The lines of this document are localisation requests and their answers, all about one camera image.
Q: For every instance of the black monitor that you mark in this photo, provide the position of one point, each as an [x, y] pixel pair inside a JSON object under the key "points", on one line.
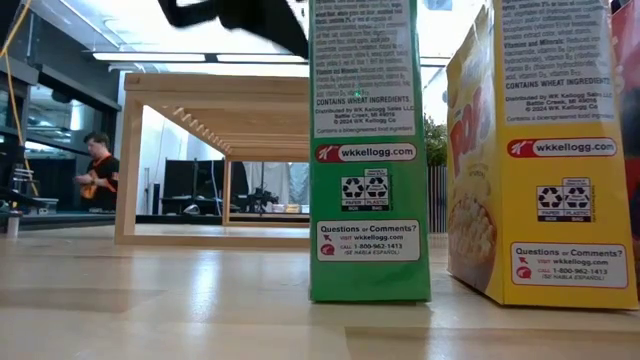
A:
{"points": [[192, 180]]}

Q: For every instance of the small white cylinder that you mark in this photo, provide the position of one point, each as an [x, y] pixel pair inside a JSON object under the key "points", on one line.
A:
{"points": [[12, 225]]}

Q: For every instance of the green bush, brown slatted pot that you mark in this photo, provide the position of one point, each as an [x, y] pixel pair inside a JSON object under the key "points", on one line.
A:
{"points": [[436, 145]]}

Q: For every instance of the grey storage bin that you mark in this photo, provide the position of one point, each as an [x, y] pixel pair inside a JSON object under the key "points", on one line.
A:
{"points": [[42, 205]]}

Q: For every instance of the yellow Corn Pops box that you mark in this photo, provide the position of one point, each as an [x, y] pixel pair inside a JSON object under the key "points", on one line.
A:
{"points": [[550, 200]]}

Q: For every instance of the wooden slatted shelf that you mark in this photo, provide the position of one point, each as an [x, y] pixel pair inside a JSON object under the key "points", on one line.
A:
{"points": [[200, 90]]}

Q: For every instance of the green cereal box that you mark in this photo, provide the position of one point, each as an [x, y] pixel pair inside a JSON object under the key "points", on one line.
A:
{"points": [[370, 200]]}

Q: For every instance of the person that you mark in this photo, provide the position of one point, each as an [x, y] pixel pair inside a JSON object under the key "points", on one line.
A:
{"points": [[102, 175]]}

